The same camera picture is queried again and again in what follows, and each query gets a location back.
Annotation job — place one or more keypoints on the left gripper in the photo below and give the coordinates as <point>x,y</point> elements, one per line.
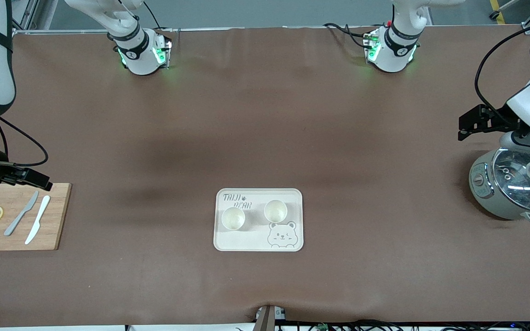
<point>498,117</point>

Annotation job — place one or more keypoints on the white IKEA cup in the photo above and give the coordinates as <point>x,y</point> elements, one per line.
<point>275,210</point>
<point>233,219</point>

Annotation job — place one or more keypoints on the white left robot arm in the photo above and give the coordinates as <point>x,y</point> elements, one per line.
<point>394,50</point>

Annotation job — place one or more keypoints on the grey plastic knife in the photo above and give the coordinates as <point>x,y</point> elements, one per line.
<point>21,214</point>

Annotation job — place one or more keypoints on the white plastic knife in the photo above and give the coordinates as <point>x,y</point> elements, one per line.
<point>38,219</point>

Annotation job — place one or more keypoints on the wooden cutting board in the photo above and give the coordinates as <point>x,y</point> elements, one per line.
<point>53,230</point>

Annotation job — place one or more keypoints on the grey-green cooking pot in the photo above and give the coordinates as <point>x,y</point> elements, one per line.
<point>492,202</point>

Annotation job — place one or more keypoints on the brown table cover cloth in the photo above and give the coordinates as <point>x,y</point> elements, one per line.
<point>265,115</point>

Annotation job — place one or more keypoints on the cream bear print tray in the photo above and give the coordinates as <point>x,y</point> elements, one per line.
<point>256,239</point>

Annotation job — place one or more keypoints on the aluminium frame rail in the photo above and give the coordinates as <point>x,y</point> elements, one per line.
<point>62,31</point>

